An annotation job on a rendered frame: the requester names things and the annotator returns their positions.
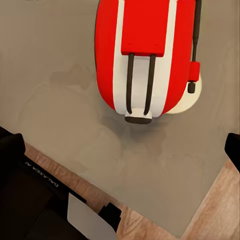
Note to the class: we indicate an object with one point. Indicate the coffee table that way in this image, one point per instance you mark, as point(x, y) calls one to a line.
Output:
point(49, 93)

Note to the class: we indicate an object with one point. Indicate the radio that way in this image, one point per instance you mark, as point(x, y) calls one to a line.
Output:
point(142, 51)

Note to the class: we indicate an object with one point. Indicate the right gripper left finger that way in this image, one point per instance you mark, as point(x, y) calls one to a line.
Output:
point(12, 149)

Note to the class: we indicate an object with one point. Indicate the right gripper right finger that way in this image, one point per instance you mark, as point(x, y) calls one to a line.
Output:
point(232, 148)

